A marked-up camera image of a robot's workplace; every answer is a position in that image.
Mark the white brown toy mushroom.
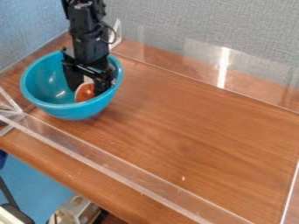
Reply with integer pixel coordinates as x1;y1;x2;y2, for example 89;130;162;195
75;83;95;102

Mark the blue bowl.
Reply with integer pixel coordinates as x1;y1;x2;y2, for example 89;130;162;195
20;51;125;121

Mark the front clear acrylic barrier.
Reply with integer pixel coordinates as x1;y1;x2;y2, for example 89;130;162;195
0;87;254;224

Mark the clear acrylic corner bracket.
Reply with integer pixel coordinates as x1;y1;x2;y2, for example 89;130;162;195
109;18;123;50

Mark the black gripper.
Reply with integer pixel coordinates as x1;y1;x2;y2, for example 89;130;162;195
60;27;115;96

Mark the black chair part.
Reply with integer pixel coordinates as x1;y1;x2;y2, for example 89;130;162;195
0;177;35;224

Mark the right clear acrylic barrier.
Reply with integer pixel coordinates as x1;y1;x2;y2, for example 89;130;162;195
281;168;299;224

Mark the back clear acrylic barrier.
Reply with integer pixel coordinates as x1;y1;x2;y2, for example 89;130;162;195
113;20;299;114

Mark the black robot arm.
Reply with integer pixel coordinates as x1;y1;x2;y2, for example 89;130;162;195
60;0;117;96

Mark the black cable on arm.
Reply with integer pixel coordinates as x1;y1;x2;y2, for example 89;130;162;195
98;21;118;46

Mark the clear acrylic barrier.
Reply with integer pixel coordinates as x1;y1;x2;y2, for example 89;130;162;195
0;87;254;224
113;20;299;114
281;168;299;224

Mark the grey metal bracket under table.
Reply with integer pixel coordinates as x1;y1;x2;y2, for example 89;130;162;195
48;195;102;224

